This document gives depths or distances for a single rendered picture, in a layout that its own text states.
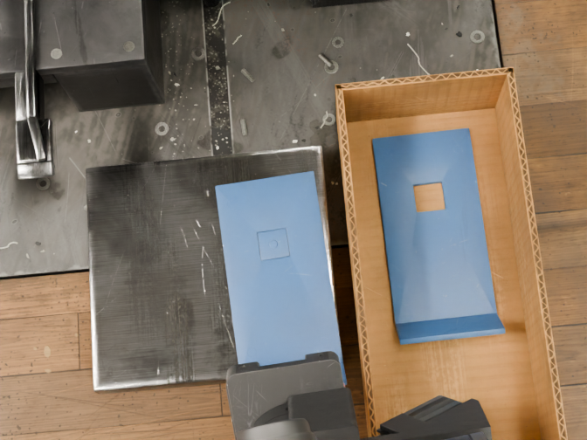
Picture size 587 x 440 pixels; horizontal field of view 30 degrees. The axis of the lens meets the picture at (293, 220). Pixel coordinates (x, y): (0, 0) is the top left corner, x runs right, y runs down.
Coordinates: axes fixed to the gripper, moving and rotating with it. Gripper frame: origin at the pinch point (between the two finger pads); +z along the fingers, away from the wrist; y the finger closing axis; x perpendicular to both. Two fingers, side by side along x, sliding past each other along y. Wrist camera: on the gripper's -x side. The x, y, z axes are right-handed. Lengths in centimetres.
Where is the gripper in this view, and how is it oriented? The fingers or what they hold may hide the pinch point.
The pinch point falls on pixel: (290, 384)
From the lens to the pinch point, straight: 72.4
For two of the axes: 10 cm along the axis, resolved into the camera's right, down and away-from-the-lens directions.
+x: -9.9, 1.5, 0.0
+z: -0.4, -2.6, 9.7
